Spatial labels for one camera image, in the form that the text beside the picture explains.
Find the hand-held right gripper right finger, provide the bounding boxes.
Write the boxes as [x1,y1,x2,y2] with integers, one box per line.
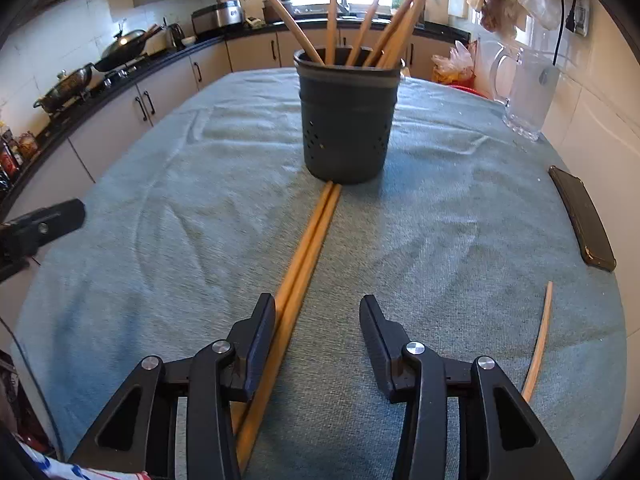
[359,294,576,480]

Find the black kitchen countertop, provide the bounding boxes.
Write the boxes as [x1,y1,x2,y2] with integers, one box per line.
[0,15,472,206]

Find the steel wok with lid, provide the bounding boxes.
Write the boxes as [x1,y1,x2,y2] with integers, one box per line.
[94,22,164,73]

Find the black perforated utensil holder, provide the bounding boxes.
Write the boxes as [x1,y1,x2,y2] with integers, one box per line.
[293,47,405,185]

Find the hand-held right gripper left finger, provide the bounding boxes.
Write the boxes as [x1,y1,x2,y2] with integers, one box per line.
[67,292,277,480]

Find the steel cooking pot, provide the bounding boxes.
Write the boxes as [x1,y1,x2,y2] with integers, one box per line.
[34,62,96,113]

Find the red round object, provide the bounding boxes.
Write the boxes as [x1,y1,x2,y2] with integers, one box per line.
[442,84,496,101]

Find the black smartphone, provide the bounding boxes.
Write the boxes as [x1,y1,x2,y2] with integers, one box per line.
[548,165,617,272]

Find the condiment bottles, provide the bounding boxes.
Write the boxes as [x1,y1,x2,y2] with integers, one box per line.
[0,120,39,191]

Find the clear glass pitcher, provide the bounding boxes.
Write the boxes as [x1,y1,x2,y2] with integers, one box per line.
[489,42,562,142]

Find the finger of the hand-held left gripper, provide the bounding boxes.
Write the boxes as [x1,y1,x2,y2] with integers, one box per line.
[0,199,86,261]
[0,259,30,283]

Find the green towel tablecloth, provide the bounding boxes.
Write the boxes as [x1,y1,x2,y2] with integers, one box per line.
[12,67,628,480]

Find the pair of wooden chopsticks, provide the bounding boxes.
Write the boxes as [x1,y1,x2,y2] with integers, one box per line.
[235,183,343,471]

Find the person's patterned clothing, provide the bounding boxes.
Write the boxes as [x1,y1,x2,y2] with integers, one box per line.
[0,350,151,480]

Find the long bamboo chopstick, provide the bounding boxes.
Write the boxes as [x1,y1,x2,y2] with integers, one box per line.
[231,181,335,436]

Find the gas stove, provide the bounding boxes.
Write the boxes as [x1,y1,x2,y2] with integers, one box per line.
[50,57,151,111]

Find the bunch of wooden chopsticks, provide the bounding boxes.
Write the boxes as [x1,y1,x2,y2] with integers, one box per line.
[234,0,447,68]

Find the silver rice cooker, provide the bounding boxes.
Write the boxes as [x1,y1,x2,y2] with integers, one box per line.
[191,0,246,36]

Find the curved bamboo chopstick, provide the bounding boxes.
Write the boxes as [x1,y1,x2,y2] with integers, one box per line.
[521,281,555,404]

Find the beige kitchen base cabinets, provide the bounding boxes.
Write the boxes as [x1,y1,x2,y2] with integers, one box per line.
[0,30,473,221]

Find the white wall outlet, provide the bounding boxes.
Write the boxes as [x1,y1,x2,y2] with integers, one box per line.
[572,4,592,37]

